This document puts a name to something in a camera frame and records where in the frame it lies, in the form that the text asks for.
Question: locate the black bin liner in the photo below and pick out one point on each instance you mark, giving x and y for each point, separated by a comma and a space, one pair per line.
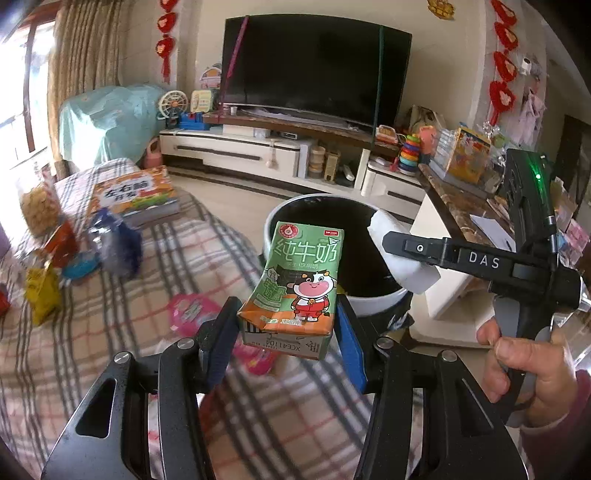
360, 258

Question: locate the yellow green toy phone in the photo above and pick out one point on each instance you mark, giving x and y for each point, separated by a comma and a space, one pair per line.
201, 100

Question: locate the stack of tape rolls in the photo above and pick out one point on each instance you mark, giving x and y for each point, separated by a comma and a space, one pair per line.
316, 161

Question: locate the white paper sheet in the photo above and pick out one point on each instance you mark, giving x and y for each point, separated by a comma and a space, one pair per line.
491, 230

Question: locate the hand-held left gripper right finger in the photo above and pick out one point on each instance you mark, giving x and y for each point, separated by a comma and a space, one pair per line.
352, 350

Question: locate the marble top side table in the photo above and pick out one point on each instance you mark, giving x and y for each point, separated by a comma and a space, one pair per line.
457, 207

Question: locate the hanging pale clothes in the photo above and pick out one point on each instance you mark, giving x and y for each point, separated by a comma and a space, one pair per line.
531, 117

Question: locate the black curved television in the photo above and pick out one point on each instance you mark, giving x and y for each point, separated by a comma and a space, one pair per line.
314, 69

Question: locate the small white fan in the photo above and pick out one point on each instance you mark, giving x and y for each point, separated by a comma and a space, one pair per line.
173, 106

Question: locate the pink plastic toy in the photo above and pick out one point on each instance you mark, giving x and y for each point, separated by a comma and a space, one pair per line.
427, 138

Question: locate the white television stand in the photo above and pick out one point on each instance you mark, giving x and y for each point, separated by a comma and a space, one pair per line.
231, 150

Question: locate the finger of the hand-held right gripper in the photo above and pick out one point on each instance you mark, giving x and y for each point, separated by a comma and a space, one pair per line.
415, 249

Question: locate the blue plastic wrapper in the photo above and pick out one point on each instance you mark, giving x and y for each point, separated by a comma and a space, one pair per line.
117, 244

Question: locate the red snack wrapper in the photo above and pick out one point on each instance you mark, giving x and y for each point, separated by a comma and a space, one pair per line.
60, 242

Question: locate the white tissue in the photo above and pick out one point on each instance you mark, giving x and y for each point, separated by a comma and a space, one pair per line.
422, 279

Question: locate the red round fruit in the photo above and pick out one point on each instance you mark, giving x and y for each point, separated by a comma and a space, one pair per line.
3, 300

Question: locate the teal blue toy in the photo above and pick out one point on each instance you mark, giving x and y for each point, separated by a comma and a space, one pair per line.
81, 267

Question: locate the beige patterned curtain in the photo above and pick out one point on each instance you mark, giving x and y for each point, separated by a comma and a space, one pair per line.
83, 69

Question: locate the colourful picture box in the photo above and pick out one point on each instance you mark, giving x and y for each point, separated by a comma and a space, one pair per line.
468, 154

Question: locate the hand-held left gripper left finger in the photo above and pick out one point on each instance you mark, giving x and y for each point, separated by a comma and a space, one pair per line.
220, 344

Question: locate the green orange milk carton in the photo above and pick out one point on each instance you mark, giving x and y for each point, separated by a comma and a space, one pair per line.
300, 267

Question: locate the red gold wall ornament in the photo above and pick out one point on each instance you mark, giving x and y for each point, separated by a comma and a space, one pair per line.
441, 7

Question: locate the beige cloth bag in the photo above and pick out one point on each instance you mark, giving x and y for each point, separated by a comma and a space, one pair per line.
422, 117

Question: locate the person's right hand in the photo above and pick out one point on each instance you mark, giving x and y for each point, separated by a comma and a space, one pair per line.
554, 364

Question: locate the clear bag of snacks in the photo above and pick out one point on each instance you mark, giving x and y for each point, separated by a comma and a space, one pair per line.
39, 207

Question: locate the small white box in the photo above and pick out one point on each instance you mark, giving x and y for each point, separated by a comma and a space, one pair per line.
262, 132

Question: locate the pink plastic packet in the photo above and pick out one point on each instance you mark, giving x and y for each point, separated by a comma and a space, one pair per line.
194, 316

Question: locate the round pink wall sticker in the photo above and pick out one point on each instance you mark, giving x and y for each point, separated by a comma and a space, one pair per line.
211, 77

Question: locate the red framed window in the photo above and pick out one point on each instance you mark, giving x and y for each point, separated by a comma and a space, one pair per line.
23, 101

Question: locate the white round trash bin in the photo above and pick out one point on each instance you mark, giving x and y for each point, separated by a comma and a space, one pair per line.
374, 305

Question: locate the red knot wall decoration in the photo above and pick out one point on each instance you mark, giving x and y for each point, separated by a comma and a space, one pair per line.
166, 46
503, 69

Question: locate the blue toy block set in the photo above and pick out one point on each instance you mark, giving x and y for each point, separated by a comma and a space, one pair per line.
191, 122

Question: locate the grey remote control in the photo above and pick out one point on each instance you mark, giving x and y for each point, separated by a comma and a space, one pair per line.
348, 173

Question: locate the teal dust cover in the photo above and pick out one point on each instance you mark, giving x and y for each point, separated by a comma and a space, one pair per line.
111, 120

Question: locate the yellow snack packet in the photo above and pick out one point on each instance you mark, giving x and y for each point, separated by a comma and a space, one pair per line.
44, 295

